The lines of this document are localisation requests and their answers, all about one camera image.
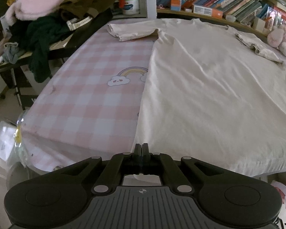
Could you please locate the white jar green lid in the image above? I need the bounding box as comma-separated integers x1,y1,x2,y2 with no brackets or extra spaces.
123,0,140,15

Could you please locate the clear plastic bag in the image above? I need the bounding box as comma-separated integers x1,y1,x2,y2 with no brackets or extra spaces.
0,114,27,170

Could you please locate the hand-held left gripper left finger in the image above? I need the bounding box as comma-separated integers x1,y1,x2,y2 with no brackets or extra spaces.
58,143,142,194

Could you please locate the dark green garment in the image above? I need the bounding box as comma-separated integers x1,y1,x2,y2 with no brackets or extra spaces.
10,15,73,83

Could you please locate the olive brown jacket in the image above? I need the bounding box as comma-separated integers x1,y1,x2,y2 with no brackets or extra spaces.
58,0,121,23

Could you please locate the black side table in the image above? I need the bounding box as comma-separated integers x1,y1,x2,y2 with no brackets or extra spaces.
0,7,113,110

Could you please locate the red white plastic bag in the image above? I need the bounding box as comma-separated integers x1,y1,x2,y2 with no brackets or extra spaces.
269,180,286,210

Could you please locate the grey cloth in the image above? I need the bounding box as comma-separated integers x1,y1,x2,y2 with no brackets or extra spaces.
3,42,22,64

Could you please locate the white wooden bookshelf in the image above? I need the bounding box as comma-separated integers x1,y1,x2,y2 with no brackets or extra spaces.
143,0,286,34

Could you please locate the thick red book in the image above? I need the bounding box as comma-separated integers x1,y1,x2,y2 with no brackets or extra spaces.
273,6,286,25

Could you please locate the cream printed t-shirt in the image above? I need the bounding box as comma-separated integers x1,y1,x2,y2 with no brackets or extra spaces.
107,18,286,177

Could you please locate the white pink plush bunny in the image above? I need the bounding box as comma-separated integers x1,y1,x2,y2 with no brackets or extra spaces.
267,25,286,59

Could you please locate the white square pen holder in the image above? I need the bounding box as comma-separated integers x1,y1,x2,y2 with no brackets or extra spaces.
253,17,265,31

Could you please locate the clear pen cup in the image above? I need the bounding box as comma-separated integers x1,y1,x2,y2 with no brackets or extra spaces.
264,7,277,29

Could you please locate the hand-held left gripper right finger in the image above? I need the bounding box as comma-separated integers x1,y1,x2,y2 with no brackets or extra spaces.
142,143,226,194

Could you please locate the flat white orange box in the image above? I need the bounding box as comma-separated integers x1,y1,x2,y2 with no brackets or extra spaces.
193,3,223,19

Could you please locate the white strap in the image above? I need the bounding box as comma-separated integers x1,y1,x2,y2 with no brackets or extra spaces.
66,15,90,30

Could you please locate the pink fluffy cloth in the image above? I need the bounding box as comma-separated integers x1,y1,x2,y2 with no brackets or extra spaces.
5,0,71,21

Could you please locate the pink checked cartoon desk mat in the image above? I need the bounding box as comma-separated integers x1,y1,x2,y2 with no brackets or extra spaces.
19,19,286,172

